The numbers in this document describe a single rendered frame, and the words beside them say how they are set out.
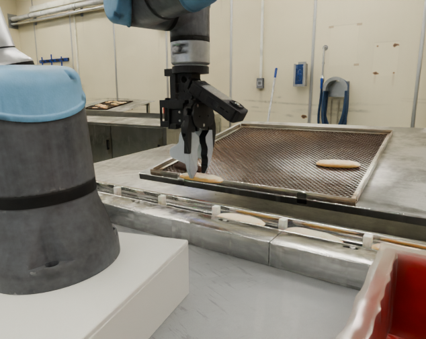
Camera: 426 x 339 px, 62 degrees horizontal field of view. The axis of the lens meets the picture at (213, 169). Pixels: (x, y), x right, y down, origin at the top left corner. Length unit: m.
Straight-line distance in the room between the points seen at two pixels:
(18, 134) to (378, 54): 4.12
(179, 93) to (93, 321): 0.47
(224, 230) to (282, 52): 4.12
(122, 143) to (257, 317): 3.47
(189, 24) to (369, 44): 3.77
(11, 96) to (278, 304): 0.39
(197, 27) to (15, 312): 0.51
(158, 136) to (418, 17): 2.85
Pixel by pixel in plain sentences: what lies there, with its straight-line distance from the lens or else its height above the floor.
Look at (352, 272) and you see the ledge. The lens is 0.54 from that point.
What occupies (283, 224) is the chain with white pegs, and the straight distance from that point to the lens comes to 0.64.
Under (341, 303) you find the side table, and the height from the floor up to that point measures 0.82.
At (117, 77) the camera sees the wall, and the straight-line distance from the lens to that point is 6.30.
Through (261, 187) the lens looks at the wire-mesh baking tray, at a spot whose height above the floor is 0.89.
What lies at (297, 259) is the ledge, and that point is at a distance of 0.56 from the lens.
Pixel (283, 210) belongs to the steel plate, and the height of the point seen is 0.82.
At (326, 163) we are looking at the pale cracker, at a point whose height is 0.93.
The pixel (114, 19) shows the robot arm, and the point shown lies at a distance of 0.63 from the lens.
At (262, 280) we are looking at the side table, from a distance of 0.55.
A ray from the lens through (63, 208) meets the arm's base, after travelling 0.41.
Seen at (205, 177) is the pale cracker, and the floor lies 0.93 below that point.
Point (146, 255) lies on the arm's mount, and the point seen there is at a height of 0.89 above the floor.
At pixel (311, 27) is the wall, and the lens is 4.55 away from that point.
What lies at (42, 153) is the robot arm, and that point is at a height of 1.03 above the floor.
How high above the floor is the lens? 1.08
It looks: 12 degrees down
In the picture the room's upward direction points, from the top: straight up
